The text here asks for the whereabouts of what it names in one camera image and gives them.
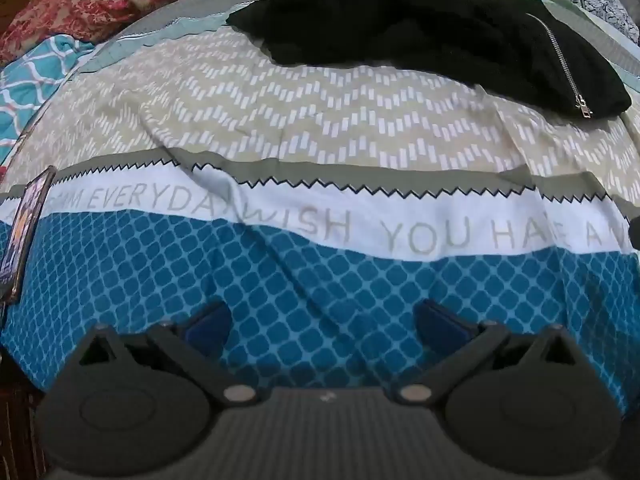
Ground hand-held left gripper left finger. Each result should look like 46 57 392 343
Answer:
75 301 262 407

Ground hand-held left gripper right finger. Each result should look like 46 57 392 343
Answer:
394 299 577 407

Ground black pants with zipper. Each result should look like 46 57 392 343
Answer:
226 0 632 121

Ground smartphone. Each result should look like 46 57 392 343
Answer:
0 166 57 306

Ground patterned bed sheet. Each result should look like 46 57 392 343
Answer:
0 0 640 411

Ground teal lattice pillow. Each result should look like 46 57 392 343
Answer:
0 34 96 161

